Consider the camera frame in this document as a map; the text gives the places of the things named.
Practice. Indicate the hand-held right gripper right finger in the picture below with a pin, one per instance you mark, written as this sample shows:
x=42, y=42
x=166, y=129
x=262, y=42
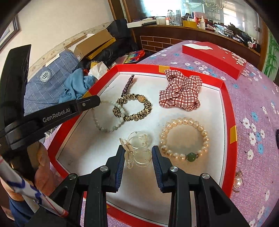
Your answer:
x=158, y=172

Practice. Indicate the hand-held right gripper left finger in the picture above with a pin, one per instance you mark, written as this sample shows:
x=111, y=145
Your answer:
x=118, y=172

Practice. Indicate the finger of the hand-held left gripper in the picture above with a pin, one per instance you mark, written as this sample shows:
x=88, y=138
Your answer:
x=72, y=109
x=15, y=87

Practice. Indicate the clear acrylic hair clip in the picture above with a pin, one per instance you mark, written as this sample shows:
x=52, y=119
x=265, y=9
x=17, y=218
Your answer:
x=141, y=157

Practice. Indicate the red box with white inside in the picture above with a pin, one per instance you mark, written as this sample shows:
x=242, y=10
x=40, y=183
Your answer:
x=87, y=141

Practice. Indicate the leopard print scrunchie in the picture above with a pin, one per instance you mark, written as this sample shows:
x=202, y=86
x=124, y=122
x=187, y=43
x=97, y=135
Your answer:
x=135, y=116

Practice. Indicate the purple leaf hair clip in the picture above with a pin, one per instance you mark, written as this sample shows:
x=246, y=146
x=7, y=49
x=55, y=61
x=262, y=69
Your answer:
x=128, y=86

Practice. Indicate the red plaid scrunchie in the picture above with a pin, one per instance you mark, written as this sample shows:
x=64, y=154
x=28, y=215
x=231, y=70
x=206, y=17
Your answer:
x=181, y=93

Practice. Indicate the person's left hand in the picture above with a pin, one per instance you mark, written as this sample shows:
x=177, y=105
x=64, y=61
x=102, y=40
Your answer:
x=44, y=168

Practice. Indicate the blue cloth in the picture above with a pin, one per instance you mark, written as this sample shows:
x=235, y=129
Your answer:
x=76, y=85

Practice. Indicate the blue plaid shirt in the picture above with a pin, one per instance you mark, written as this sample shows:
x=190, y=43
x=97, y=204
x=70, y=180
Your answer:
x=48, y=87

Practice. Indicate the white crumpled tissue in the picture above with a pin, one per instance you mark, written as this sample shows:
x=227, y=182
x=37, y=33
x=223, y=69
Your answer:
x=98, y=69

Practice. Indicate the cardboard box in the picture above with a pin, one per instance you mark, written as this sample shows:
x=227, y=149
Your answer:
x=93, y=43

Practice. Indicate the gold pearl brooch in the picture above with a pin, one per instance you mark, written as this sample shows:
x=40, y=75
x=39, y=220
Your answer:
x=238, y=181

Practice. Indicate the colourful small box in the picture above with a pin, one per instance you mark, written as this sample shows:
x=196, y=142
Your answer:
x=135, y=56

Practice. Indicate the black bag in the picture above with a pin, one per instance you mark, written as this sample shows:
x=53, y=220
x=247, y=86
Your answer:
x=122, y=37

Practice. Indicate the white flat box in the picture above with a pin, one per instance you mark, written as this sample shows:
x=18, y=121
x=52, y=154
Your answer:
x=139, y=23

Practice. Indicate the black scrunchie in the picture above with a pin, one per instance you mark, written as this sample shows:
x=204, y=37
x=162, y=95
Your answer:
x=277, y=138

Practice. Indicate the white jar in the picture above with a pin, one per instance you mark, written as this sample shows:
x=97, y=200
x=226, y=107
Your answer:
x=160, y=21

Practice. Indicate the wooden counter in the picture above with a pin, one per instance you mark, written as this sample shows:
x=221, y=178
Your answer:
x=174, y=37

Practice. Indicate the red box lid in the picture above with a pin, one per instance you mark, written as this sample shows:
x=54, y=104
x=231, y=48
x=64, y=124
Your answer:
x=218, y=59

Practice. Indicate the clear glass container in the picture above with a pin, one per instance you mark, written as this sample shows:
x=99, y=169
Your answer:
x=177, y=18

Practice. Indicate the yellow box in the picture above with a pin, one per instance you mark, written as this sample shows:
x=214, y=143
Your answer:
x=189, y=23

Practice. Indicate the small white bottle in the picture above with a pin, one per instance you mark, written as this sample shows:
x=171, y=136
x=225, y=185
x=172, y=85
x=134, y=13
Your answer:
x=202, y=23

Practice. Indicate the red white carton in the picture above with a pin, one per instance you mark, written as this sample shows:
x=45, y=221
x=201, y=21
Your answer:
x=199, y=15

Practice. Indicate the framed wall picture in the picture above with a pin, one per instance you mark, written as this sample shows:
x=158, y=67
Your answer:
x=8, y=32

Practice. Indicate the green bamboo wall decal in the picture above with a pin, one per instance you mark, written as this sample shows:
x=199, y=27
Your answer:
x=272, y=54

